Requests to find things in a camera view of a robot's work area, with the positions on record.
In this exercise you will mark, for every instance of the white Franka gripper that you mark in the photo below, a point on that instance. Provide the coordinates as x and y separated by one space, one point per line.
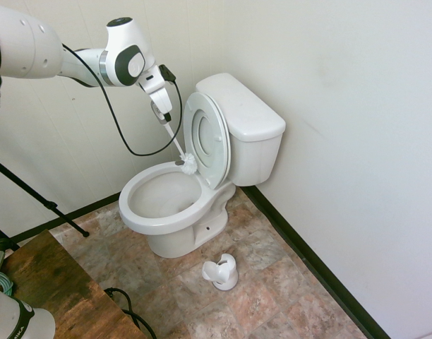
159 95

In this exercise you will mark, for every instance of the white toilet brush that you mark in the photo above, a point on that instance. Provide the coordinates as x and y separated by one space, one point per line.
189 164

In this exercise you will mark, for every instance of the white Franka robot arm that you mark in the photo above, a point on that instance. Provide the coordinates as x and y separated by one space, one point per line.
25 46

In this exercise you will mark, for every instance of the white raised toilet lid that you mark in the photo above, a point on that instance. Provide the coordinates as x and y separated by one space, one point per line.
210 141

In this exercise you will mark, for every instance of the white toilet tank lid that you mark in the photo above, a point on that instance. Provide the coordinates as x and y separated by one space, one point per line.
251 109

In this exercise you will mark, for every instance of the white toilet tank body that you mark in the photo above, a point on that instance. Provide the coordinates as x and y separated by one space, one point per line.
255 159

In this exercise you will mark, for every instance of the white toilet bowl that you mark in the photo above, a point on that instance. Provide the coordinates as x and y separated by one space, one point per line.
187 236

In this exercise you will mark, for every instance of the white toilet brush holder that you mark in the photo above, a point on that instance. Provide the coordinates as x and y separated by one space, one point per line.
219 273

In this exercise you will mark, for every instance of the black baseboard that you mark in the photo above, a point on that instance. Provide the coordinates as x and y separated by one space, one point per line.
92 206
307 250

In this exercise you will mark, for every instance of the brown wooden table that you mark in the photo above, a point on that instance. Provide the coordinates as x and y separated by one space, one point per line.
60 282

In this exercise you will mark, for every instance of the black camera tripod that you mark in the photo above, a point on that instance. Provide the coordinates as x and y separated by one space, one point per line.
36 193

